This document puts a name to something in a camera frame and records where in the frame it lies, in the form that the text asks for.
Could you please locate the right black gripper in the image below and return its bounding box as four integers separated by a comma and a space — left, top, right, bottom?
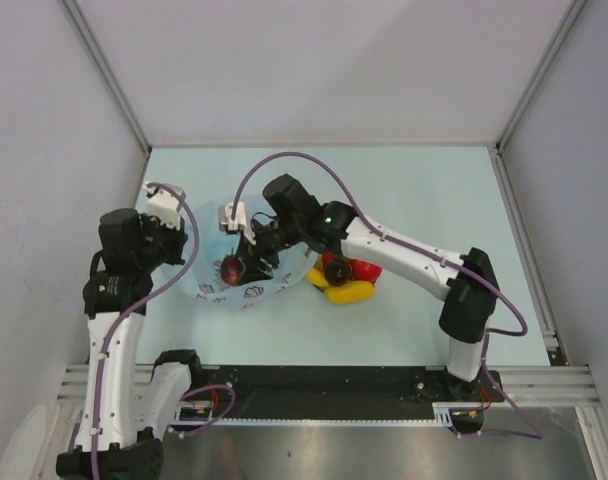
237, 215, 304, 282

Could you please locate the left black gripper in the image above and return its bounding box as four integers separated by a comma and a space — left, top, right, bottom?
135, 211, 187, 272

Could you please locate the dark brown fake fruit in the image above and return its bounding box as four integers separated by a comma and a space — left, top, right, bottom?
220, 254, 246, 287

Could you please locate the light blue plastic bag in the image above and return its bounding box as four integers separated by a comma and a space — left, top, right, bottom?
176, 200, 317, 309

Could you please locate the dark mangosteen with green leaves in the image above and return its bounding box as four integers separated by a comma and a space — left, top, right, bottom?
323, 259, 352, 287

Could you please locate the yellow fake mango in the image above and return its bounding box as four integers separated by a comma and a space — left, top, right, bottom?
324, 281, 376, 305

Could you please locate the red fake pepper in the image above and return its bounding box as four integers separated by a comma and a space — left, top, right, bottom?
350, 259, 383, 284

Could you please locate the yellow fake banana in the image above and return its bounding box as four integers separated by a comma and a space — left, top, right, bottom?
305, 268, 331, 290

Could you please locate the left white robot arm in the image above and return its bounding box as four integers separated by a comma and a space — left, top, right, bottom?
56, 207, 205, 479

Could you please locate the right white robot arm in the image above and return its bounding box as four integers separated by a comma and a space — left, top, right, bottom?
220, 174, 498, 401

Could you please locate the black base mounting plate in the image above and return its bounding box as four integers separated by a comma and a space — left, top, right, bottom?
190, 365, 504, 414

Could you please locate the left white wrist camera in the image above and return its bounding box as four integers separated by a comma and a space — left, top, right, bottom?
143, 182, 186, 231

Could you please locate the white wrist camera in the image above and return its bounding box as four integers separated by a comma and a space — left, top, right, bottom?
218, 201, 256, 245
143, 182, 186, 231

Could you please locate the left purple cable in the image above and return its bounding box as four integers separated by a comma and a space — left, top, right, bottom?
78, 181, 237, 480

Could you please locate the purple cable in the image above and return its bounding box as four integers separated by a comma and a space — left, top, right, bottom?
78, 181, 237, 480
232, 151, 543, 440

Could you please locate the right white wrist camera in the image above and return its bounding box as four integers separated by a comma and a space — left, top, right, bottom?
218, 201, 256, 245

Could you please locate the white slotted cable duct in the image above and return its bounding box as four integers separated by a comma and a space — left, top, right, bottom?
170, 402, 453, 431

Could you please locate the left aluminium corner post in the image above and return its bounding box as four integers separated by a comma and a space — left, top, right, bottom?
57, 0, 152, 157

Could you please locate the aluminium corner post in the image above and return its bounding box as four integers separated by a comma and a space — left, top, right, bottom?
494, 0, 589, 155
57, 0, 152, 157

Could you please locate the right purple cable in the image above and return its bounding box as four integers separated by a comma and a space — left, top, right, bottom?
232, 151, 543, 440

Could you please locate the aluminium frame right rail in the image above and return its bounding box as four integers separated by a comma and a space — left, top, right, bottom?
492, 144, 565, 366

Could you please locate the aluminium frame rail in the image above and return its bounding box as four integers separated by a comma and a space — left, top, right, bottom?
492, 144, 565, 366
56, 365, 601, 407

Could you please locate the aluminium frame front rail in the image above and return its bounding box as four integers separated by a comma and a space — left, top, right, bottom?
56, 365, 601, 407

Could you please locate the right aluminium corner post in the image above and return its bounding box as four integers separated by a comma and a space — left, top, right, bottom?
494, 0, 589, 155

